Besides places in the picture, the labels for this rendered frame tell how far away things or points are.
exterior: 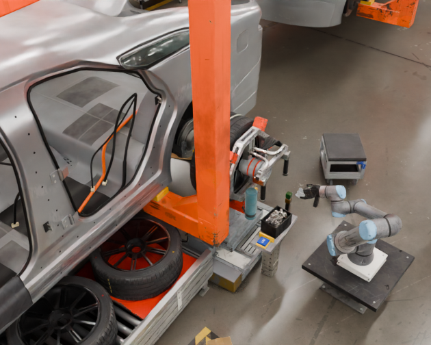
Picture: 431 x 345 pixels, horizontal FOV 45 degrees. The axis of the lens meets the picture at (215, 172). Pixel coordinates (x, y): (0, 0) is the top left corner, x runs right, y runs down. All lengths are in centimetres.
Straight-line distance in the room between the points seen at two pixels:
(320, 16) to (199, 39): 339
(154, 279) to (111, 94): 160
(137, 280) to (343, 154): 228
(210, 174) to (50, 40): 121
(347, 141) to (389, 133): 91
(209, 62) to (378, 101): 381
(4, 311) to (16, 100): 114
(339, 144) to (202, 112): 223
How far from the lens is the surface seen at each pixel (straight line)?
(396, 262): 411
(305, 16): 602
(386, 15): 700
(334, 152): 490
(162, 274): 364
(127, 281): 361
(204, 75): 288
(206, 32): 275
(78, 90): 450
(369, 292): 387
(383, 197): 505
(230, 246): 420
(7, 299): 314
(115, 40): 321
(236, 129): 365
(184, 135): 400
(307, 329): 397
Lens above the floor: 328
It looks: 40 degrees down
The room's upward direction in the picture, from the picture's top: 1 degrees counter-clockwise
